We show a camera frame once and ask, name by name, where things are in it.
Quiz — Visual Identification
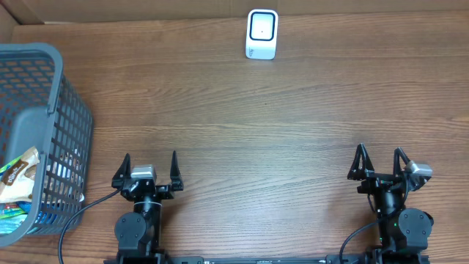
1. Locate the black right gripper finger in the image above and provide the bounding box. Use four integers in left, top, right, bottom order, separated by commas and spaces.
347, 143, 374, 180
393, 147, 410, 176

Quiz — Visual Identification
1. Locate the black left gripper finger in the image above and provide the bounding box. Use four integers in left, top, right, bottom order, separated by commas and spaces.
170, 150, 184, 191
111, 153, 131, 189

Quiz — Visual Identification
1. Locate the beige brown snack bag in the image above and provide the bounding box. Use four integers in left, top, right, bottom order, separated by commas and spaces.
1, 147, 40, 203

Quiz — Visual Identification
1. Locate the light teal snack packet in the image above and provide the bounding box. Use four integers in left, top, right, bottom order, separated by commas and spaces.
0, 214, 28, 235

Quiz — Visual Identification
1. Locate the blue snack bar wrapper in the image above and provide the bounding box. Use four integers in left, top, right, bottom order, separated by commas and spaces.
1, 202, 31, 219

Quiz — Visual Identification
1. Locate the green Haribo candy bag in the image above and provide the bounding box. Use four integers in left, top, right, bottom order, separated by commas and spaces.
0, 156, 21, 175

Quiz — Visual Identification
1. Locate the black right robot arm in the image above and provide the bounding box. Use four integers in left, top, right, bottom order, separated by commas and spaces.
339, 143, 434, 263

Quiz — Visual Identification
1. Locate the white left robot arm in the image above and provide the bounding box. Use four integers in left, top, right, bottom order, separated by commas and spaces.
111, 152, 184, 264

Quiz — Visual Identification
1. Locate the white barcode scanner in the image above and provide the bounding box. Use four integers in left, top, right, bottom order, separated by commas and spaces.
245, 9, 278, 60

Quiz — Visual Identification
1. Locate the grey plastic mesh basket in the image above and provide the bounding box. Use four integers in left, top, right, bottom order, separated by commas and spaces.
1, 43, 94, 246

